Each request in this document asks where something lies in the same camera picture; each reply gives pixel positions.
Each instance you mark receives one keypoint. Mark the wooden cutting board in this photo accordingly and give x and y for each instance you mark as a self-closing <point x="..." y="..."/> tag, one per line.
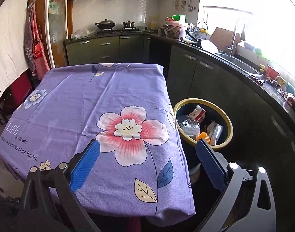
<point x="221" y="38"/>

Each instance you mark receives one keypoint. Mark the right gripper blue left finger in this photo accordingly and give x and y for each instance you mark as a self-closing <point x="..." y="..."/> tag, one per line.
<point x="82" y="163"/>

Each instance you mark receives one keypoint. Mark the purple floral tablecloth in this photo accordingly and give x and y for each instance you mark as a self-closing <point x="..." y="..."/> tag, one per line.
<point x="141" y="170"/>

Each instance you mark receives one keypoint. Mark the red checkered apron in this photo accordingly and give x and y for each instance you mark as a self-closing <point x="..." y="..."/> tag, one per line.
<point x="33" y="44"/>

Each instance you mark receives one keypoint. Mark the red white small carton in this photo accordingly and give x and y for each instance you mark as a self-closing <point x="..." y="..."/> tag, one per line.
<point x="198" y="114"/>

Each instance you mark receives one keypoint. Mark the kitchen sink with faucet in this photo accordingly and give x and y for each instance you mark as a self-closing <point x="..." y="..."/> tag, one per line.
<point x="232" y="55"/>

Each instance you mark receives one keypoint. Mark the yellow rimmed blue trash bin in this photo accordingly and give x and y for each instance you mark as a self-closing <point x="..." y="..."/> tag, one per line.
<point x="213" y="114"/>

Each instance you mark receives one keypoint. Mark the green kitchen cabinets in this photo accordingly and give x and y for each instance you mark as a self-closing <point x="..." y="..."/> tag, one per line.
<point x="264" y="132"/>

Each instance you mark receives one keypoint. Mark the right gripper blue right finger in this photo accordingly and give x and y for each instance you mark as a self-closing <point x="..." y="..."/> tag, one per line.
<point x="211" y="165"/>

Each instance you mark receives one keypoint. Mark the orange foam net sleeve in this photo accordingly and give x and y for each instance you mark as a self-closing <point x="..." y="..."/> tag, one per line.
<point x="203" y="136"/>

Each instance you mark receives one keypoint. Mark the steel cooking pot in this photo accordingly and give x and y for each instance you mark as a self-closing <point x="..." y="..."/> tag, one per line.
<point x="128" y="25"/>

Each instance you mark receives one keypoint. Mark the dish rack with items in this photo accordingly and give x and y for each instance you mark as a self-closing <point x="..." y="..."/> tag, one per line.
<point x="177" y="27"/>

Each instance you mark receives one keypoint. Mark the plastic bag on counter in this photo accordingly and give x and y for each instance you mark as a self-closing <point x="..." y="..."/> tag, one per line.
<point x="82" y="33"/>

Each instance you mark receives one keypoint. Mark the white cloth cover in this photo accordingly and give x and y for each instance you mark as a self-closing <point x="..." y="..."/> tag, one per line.
<point x="13" y="14"/>

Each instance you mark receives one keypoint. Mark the black wok with lid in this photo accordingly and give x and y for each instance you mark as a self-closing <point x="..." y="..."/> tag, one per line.
<point x="105" y="24"/>

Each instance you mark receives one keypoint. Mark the red wooden chair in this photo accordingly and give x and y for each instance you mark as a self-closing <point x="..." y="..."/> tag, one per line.
<point x="14" y="96"/>

